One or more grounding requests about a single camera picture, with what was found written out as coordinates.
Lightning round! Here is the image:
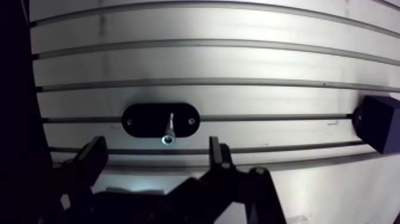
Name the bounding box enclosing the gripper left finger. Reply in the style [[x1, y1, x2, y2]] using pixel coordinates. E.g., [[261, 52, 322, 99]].
[[46, 135, 110, 224]]

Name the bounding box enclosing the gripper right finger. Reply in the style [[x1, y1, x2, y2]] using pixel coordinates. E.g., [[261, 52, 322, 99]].
[[162, 136, 287, 224]]

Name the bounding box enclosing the steel bolt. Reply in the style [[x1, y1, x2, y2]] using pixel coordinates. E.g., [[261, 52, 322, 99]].
[[161, 112, 176, 145]]

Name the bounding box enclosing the black oval holder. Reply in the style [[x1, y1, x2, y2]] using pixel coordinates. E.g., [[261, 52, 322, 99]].
[[121, 102, 201, 139]]

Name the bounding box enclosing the dark blue-grey block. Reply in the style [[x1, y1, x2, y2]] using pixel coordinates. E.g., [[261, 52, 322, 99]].
[[351, 95, 400, 155]]

